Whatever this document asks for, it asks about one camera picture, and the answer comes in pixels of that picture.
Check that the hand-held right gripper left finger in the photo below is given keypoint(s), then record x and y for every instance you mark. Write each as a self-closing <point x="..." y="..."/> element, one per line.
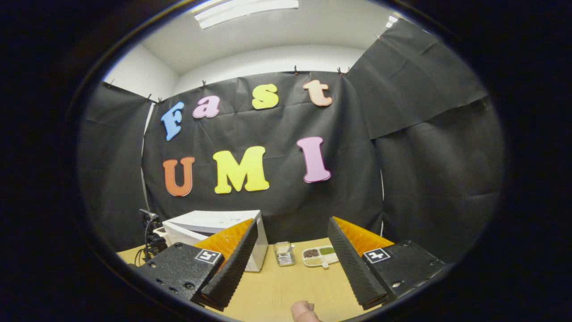
<point x="234" y="273"/>

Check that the ceiling light panel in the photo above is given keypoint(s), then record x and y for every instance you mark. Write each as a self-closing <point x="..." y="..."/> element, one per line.
<point x="392" y="21"/>
<point x="246" y="11"/>

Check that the cream divided dish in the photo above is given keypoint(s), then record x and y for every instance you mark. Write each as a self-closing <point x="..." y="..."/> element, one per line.
<point x="319" y="256"/>

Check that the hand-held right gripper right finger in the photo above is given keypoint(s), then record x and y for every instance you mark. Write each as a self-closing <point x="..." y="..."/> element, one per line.
<point x="353" y="273"/>

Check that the white microwave oven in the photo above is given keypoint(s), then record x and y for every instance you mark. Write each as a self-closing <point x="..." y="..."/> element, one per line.
<point x="210" y="220"/>

